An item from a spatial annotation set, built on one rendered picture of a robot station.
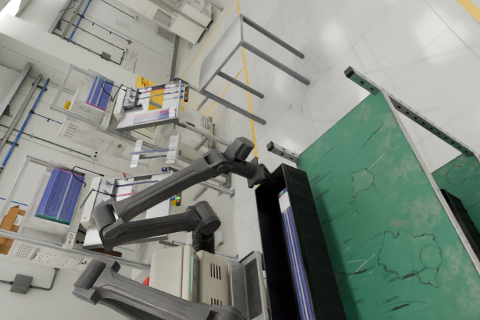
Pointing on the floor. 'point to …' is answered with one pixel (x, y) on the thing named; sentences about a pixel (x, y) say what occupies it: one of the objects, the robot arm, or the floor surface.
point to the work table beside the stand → (213, 64)
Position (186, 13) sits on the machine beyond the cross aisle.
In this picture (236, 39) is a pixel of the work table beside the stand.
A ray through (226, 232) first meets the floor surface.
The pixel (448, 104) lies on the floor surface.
